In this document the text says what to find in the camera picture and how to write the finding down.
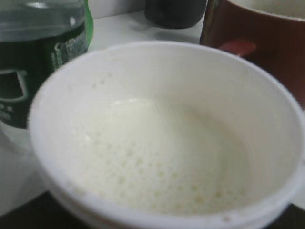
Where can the yellow paper cup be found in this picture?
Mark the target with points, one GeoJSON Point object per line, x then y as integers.
{"type": "Point", "coordinates": [168, 135]}

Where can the black ceramic mug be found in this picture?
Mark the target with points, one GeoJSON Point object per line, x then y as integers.
{"type": "Point", "coordinates": [175, 14]}

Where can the green soda bottle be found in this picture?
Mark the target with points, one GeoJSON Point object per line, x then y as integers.
{"type": "Point", "coordinates": [88, 24]}

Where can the clear water bottle green label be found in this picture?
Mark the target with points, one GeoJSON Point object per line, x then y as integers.
{"type": "Point", "coordinates": [36, 38]}

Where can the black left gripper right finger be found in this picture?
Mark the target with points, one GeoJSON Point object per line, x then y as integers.
{"type": "Point", "coordinates": [294, 218]}

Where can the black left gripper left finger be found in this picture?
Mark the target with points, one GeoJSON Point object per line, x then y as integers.
{"type": "Point", "coordinates": [44, 212]}

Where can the red ceramic mug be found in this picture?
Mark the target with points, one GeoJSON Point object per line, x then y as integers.
{"type": "Point", "coordinates": [268, 33]}

